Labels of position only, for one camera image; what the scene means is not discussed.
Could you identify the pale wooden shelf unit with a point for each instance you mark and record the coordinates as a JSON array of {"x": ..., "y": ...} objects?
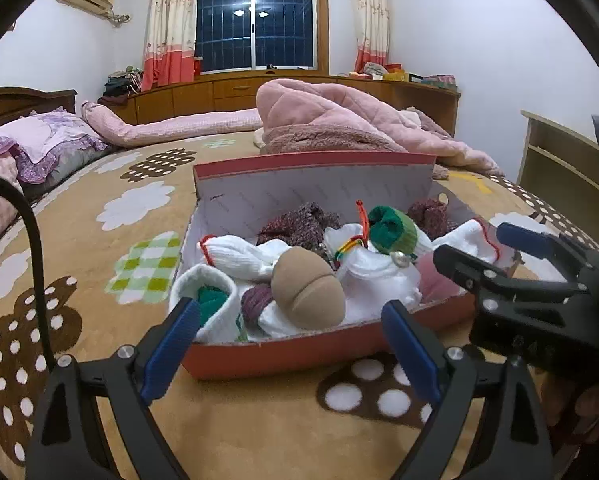
[{"x": 559, "y": 160}]

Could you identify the purple knit sock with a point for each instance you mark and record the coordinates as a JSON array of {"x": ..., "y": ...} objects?
[{"x": 299, "y": 225}]

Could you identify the mauve sock ball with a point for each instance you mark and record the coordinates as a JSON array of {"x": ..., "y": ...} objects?
[{"x": 439, "y": 285}]

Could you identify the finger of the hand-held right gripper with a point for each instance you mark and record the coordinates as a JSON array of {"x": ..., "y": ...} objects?
[
  {"x": 524, "y": 237},
  {"x": 479, "y": 275}
]

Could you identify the green white striped sock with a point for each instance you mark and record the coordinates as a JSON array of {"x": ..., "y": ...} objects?
[
  {"x": 389, "y": 230},
  {"x": 214, "y": 305}
]

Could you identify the tan sock ball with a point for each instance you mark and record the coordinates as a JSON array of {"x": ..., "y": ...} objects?
[{"x": 307, "y": 295}]

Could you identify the white towel purple band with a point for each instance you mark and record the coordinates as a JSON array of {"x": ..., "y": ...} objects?
[{"x": 259, "y": 305}]

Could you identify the red cardboard shoe box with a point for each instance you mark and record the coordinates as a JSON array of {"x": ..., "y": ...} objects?
[{"x": 304, "y": 355}]

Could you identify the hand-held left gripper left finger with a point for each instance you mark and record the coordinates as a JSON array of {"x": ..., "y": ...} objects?
[{"x": 172, "y": 350}]

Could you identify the pink rolled quilt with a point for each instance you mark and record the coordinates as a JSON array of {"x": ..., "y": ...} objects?
[{"x": 179, "y": 127}]

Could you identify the dark pile of clothes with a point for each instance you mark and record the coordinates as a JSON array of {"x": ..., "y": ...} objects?
[{"x": 122, "y": 85}]

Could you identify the dark window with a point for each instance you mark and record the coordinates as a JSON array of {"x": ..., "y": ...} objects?
[{"x": 257, "y": 17}]

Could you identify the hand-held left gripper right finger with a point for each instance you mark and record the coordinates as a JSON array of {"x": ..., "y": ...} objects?
[{"x": 412, "y": 355}]

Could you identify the cream and red curtain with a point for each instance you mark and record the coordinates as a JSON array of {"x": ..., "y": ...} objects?
[
  {"x": 169, "y": 25},
  {"x": 372, "y": 15}
]

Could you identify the person's right hand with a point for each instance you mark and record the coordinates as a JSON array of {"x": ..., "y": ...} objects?
[{"x": 579, "y": 400}]

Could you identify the pink fluffy quilt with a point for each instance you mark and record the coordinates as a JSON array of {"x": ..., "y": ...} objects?
[{"x": 329, "y": 115}]

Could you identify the purple ruffled pillow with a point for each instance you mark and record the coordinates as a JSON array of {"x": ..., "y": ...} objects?
[{"x": 54, "y": 135}]

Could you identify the wooden headboard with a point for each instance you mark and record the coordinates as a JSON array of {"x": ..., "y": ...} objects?
[{"x": 24, "y": 102}]

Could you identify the colourful clutter pile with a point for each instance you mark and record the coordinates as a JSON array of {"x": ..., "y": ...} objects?
[{"x": 404, "y": 72}]

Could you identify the maroon knit sock ball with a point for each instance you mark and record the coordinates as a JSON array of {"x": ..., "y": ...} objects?
[{"x": 429, "y": 215}]

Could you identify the white cotton glove red trim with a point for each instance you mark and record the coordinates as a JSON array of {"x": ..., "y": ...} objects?
[
  {"x": 469, "y": 245},
  {"x": 239, "y": 255}
]

